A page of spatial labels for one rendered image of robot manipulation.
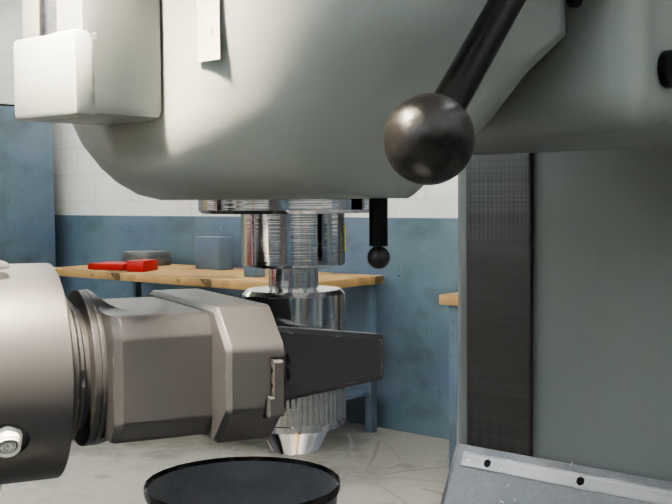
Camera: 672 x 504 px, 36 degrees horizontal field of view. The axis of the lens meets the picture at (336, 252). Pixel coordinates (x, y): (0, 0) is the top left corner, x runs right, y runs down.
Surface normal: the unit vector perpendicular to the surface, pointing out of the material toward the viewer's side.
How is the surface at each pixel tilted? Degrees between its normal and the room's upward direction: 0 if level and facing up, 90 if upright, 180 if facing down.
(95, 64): 90
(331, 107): 122
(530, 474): 63
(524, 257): 90
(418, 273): 90
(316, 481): 87
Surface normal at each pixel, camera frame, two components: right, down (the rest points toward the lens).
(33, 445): 0.40, 0.53
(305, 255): 0.24, 0.05
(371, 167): 0.63, 0.58
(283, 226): -0.15, 0.05
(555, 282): -0.65, 0.04
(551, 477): -0.59, -0.41
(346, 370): 0.45, 0.04
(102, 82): 0.76, 0.03
